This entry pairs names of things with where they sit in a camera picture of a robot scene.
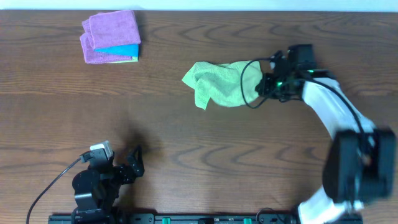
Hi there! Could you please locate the green microfiber cloth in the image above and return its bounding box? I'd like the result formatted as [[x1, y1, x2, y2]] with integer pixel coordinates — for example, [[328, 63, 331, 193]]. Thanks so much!
[[182, 61, 262, 110]]

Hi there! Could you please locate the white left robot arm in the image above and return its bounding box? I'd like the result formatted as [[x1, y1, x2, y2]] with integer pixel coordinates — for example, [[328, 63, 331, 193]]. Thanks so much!
[[71, 142, 145, 223]]

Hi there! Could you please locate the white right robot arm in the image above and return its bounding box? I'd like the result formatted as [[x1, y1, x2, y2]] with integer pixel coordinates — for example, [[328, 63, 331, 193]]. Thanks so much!
[[255, 70, 396, 223]]

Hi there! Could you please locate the light green bottom cloth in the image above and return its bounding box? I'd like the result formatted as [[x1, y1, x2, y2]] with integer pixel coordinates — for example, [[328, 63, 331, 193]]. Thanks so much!
[[112, 57, 139, 63]]

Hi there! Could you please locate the blue folded cloth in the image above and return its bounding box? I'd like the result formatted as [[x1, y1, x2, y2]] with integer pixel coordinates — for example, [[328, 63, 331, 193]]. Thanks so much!
[[94, 44, 139, 57]]

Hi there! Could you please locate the lower purple folded cloth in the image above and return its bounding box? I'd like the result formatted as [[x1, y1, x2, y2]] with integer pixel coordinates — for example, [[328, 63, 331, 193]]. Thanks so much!
[[80, 20, 131, 64]]

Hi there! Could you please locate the purple folded cloth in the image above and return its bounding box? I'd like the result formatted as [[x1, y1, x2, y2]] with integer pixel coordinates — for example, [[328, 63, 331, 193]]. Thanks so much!
[[80, 20, 131, 64], [88, 10, 141, 49]]

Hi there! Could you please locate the top purple folded cloth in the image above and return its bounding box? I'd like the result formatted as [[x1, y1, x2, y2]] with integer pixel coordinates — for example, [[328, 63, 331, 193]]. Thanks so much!
[[88, 10, 141, 49]]

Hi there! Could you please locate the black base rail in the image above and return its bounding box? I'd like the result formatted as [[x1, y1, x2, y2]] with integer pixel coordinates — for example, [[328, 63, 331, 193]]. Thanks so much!
[[48, 213, 364, 224]]

